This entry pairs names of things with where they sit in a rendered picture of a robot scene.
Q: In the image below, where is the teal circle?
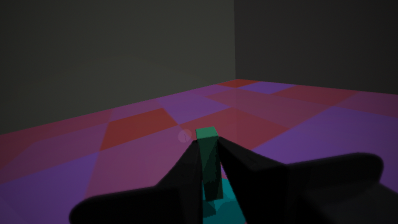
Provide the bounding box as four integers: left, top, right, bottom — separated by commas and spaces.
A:
203, 178, 246, 224

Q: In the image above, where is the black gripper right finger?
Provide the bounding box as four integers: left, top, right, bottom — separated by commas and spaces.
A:
217, 136, 384, 224

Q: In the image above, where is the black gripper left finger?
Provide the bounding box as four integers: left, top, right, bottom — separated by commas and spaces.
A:
69, 140, 203, 224

